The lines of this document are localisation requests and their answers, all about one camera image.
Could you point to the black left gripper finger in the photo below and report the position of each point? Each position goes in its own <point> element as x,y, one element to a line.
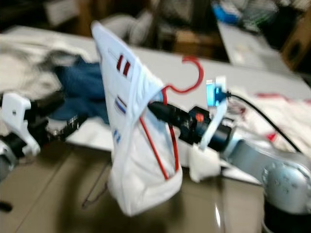
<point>68,130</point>
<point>53,101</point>

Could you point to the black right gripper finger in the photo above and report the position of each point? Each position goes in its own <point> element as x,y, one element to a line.
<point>164,108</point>
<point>169,119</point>

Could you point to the blue denim garment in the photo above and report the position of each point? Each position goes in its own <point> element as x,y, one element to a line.
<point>82,87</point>

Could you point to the red clothes hanger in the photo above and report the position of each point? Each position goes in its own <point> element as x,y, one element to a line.
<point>200,73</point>

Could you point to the white red-trimmed t-shirt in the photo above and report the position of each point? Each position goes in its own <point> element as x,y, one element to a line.
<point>136,165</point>

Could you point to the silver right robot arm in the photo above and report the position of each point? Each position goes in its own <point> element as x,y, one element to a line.
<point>282,179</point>

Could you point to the cream white garment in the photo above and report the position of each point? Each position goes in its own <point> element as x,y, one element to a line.
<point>24,73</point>

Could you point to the white garment red print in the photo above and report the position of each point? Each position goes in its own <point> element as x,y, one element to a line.
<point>277,109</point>

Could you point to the grey desk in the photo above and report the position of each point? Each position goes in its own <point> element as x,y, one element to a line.
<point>248,48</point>

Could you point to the wooden loudspeaker black front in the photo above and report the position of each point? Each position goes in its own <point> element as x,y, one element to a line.
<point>299,46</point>

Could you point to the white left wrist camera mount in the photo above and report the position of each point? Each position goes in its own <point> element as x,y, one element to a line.
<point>17,114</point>

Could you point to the grey table black frame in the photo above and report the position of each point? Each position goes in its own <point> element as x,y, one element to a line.
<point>248,73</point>

